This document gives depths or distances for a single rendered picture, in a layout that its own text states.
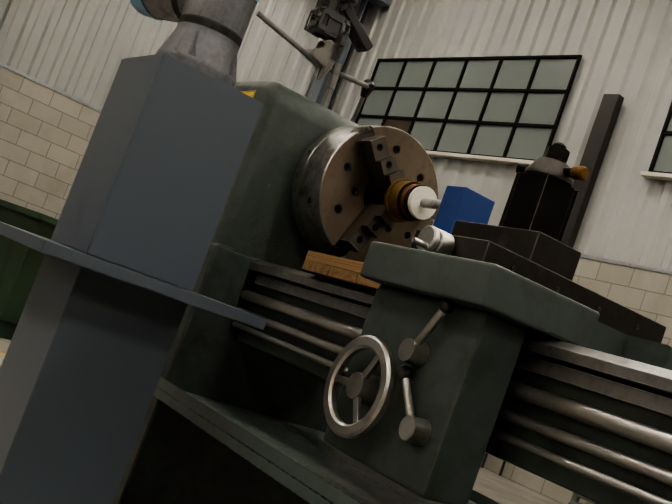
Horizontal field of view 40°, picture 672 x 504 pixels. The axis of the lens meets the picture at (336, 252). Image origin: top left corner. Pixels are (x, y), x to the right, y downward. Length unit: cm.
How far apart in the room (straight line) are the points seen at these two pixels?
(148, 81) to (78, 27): 1084
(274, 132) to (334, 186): 20
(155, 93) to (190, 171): 14
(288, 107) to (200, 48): 50
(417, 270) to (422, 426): 23
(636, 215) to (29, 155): 714
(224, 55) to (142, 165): 25
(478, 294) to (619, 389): 21
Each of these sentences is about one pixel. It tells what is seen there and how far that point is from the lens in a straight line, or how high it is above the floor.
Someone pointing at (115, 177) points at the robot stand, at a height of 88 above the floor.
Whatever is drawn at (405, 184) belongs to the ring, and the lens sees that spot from 194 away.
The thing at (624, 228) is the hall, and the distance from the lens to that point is 999.
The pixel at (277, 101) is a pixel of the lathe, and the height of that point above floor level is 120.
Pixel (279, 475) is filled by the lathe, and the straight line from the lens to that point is 150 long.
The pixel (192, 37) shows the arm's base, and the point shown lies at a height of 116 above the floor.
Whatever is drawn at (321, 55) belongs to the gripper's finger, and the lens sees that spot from 222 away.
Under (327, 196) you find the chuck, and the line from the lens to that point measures 198.
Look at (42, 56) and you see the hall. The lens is 1220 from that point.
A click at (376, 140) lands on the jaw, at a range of 199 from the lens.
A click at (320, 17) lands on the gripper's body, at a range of 222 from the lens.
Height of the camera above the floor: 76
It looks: 5 degrees up
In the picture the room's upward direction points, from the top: 20 degrees clockwise
